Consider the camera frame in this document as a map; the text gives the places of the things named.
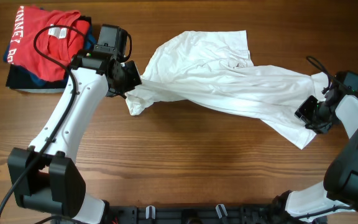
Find white t-shirt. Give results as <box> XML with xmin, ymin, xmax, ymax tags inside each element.
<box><xmin>126</xmin><ymin>30</ymin><xmax>328</xmax><ymax>149</ymax></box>

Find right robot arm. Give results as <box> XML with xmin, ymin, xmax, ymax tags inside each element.
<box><xmin>265</xmin><ymin>71</ymin><xmax>358</xmax><ymax>223</ymax></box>

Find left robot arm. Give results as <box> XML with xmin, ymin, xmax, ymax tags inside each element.
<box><xmin>6</xmin><ymin>24</ymin><xmax>141</xmax><ymax>223</ymax></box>

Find blue folded garment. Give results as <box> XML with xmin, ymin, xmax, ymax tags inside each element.
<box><xmin>2</xmin><ymin>26</ymin><xmax>96</xmax><ymax>89</ymax></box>

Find red folded t-shirt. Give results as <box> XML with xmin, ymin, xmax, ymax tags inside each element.
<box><xmin>4</xmin><ymin>6</ymin><xmax>91</xmax><ymax>82</ymax></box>

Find black folded garment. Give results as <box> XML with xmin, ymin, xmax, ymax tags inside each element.
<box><xmin>6</xmin><ymin>16</ymin><xmax>96</xmax><ymax>93</ymax></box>

